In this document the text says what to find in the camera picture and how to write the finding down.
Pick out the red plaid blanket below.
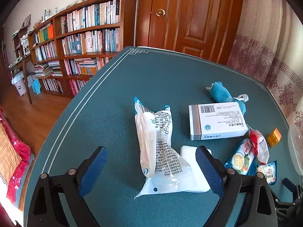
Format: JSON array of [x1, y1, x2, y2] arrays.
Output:
[[0, 109, 35, 205]]

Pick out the teal cloth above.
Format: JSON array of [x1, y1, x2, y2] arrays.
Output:
[[205, 82, 249, 113]]

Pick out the rows of books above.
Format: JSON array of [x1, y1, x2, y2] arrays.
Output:
[[32, 0, 122, 95]]

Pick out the white sponge with black layer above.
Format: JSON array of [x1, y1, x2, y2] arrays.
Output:
[[180, 145, 212, 169]]

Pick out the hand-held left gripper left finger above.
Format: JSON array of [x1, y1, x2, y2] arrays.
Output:
[[27, 146, 108, 227]]

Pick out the small wooden shelf rack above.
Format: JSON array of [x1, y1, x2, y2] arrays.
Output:
[[12, 25, 32, 58]]

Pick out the white storage box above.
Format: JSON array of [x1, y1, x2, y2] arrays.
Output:
[[12, 72, 28, 96]]

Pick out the white purple patterned curtain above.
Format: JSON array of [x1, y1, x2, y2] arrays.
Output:
[[226, 0, 303, 133]]

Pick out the wooden side table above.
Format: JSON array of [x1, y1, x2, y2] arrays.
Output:
[[8, 54, 32, 105]]

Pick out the white medicine box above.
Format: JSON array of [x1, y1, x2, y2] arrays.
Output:
[[189, 102, 248, 141]]

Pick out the orange toy brick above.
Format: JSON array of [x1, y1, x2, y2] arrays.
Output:
[[267, 128, 282, 146]]

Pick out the wooden bookshelf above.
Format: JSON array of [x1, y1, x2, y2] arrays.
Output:
[[28, 0, 139, 100]]

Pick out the red and white snack packet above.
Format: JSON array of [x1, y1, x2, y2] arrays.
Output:
[[248, 130, 270, 164]]

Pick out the clear printed plastic packet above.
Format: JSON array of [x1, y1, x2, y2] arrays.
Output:
[[134, 96, 211, 199]]

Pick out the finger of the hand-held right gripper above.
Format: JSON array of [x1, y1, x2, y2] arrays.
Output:
[[282, 178, 300, 194]]

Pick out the clear plastic bowl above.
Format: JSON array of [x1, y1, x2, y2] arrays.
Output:
[[287, 126, 303, 178]]

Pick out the blue cracker packet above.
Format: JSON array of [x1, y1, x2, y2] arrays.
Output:
[[224, 138, 258, 176], [256, 160, 277, 185]]

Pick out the blue plastic bag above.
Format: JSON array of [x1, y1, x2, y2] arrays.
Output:
[[32, 79, 42, 95]]

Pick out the wooden door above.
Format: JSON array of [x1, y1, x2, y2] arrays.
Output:
[[135, 0, 245, 65]]

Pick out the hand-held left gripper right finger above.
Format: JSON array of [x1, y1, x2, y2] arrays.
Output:
[[195, 145, 278, 227]]

